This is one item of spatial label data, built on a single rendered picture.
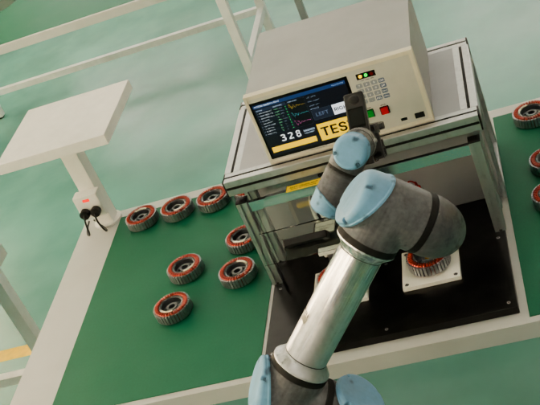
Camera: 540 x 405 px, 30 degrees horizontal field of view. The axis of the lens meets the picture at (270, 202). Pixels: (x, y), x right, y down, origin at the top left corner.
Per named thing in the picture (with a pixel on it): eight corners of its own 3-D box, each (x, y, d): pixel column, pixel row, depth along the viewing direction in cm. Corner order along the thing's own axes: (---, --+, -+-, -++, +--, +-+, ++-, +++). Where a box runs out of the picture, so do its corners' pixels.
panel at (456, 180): (502, 194, 275) (475, 101, 259) (276, 250, 292) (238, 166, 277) (501, 191, 275) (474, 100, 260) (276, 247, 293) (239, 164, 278)
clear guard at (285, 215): (359, 243, 238) (352, 223, 235) (265, 267, 245) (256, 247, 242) (362, 169, 265) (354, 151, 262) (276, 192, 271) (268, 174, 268)
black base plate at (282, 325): (520, 312, 237) (517, 305, 236) (267, 367, 255) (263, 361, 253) (500, 201, 276) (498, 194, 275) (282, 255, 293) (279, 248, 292)
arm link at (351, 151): (323, 163, 213) (340, 127, 210) (332, 156, 223) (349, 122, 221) (356, 180, 212) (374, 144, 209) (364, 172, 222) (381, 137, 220)
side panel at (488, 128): (507, 197, 276) (478, 98, 260) (496, 199, 277) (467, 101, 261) (497, 145, 299) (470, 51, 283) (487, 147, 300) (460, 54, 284)
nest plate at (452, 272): (461, 279, 251) (460, 275, 251) (403, 292, 256) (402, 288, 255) (458, 243, 264) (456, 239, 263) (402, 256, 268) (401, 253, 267)
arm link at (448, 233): (500, 218, 178) (412, 194, 226) (446, 196, 176) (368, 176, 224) (475, 279, 179) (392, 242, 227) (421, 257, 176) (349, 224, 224)
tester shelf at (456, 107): (484, 129, 247) (479, 114, 245) (228, 198, 265) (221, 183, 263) (470, 51, 283) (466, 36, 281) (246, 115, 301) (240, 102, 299)
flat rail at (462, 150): (477, 153, 250) (474, 143, 249) (246, 213, 267) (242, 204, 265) (476, 150, 251) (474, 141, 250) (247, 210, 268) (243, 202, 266)
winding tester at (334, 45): (435, 120, 250) (411, 48, 240) (271, 165, 262) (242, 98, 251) (428, 51, 282) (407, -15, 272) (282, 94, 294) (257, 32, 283)
